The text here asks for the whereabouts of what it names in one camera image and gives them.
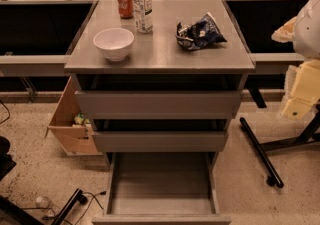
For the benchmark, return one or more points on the grey top drawer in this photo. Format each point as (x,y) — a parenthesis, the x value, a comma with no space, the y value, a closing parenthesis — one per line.
(159,104)

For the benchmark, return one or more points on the clear plastic water bottle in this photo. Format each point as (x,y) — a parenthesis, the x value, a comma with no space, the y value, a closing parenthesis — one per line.
(143,15)

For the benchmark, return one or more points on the black stand leg left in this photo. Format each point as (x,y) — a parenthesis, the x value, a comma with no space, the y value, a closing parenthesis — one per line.
(77,197)

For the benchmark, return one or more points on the white bowl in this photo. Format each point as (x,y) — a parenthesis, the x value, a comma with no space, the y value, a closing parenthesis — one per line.
(114,44)

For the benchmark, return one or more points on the orange soda can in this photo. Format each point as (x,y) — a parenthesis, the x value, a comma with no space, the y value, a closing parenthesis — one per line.
(125,8)

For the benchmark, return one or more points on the grey bottom drawer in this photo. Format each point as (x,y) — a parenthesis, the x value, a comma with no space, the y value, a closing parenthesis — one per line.
(161,189)

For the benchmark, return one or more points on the green item in box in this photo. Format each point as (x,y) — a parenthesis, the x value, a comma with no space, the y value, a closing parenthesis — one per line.
(80,119)

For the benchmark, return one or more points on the grey middle drawer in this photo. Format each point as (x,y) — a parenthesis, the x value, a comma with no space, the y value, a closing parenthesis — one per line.
(198,141)

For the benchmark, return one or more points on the blue crumpled chip bag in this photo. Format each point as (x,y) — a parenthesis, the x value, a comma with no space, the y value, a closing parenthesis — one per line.
(200,34)

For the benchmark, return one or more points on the black stand base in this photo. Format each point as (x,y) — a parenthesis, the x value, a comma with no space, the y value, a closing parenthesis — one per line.
(309,135)

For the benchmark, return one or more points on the yellowish padded gripper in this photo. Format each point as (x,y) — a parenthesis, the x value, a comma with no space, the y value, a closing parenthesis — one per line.
(308,32)

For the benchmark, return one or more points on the grey drawer cabinet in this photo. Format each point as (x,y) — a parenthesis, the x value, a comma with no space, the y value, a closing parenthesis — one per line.
(158,63)

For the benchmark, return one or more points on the cardboard box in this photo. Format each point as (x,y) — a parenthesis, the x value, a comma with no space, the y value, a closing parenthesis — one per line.
(75,139)

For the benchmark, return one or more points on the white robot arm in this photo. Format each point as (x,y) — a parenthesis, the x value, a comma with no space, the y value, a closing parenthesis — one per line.
(302,83)

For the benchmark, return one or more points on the grey drawer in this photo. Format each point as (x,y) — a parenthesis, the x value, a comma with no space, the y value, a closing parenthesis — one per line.
(198,141)
(159,104)
(161,189)

